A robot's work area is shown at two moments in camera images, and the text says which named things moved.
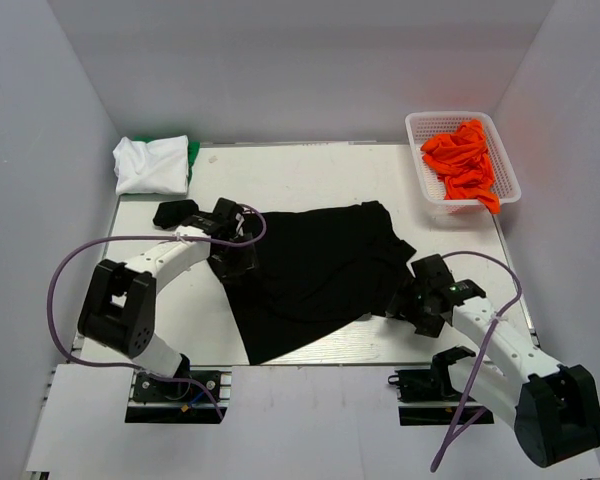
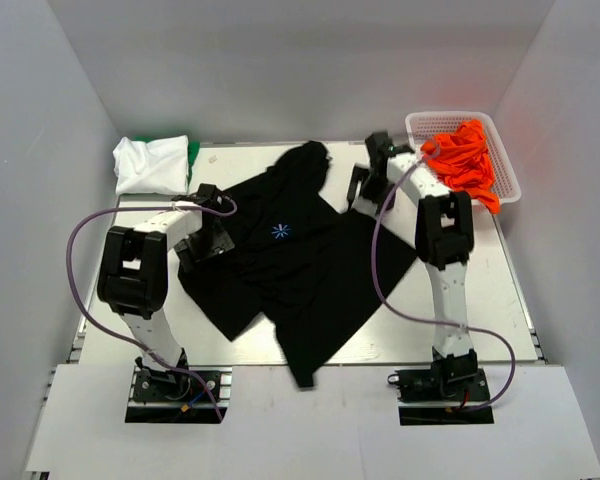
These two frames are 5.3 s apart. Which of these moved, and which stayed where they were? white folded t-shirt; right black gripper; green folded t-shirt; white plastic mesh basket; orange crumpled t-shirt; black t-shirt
Moved: right black gripper; black t-shirt
Stayed: orange crumpled t-shirt; white folded t-shirt; white plastic mesh basket; green folded t-shirt
